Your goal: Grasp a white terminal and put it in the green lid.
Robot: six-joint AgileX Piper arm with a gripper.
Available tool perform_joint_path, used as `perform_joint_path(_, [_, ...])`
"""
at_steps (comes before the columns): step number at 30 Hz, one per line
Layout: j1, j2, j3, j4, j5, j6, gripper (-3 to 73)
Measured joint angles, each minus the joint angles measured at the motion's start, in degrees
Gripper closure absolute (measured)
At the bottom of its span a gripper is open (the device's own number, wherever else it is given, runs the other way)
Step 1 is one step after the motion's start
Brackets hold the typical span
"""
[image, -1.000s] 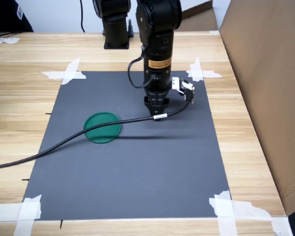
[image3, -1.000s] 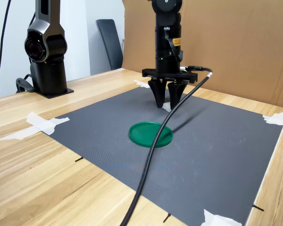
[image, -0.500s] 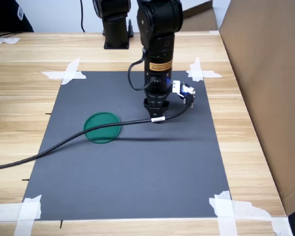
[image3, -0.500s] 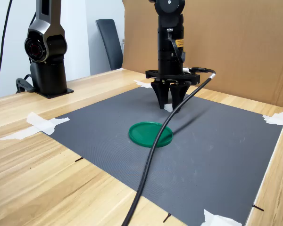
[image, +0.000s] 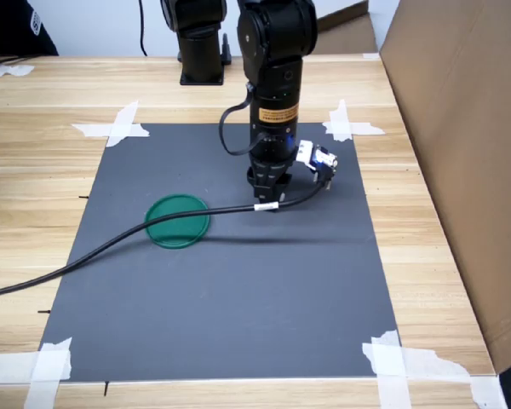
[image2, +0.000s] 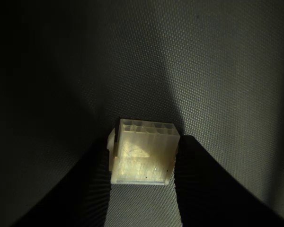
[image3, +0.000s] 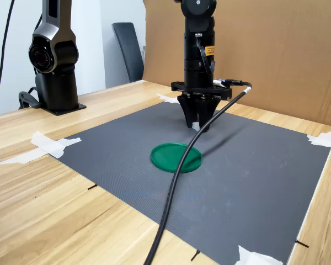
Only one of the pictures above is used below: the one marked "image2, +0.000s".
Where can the dark grey mat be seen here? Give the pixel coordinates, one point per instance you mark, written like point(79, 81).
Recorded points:
point(203, 71)

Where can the small white plastic terminal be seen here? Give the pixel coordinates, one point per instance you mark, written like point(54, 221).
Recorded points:
point(142, 160)

